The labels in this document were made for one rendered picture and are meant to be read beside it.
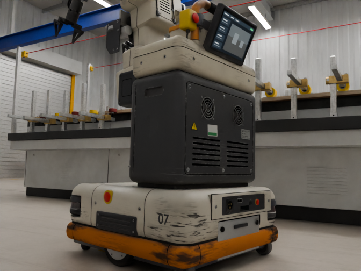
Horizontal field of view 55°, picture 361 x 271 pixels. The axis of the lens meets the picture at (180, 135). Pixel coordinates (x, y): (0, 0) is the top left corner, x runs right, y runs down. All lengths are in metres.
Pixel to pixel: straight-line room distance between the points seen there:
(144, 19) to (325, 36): 8.80
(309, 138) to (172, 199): 1.52
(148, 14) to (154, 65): 0.45
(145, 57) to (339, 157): 1.71
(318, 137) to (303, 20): 8.24
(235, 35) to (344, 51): 8.71
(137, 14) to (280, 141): 1.33
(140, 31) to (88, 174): 2.25
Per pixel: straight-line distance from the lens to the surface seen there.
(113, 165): 3.47
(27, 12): 11.44
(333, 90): 2.47
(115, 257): 1.34
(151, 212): 1.16
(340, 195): 2.63
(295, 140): 2.47
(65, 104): 3.70
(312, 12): 10.58
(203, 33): 1.45
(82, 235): 1.46
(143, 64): 1.31
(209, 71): 1.32
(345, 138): 2.43
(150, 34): 1.69
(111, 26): 1.77
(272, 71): 10.32
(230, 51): 1.42
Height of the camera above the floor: 0.35
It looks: 5 degrees up
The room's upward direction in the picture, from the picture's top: 1 degrees clockwise
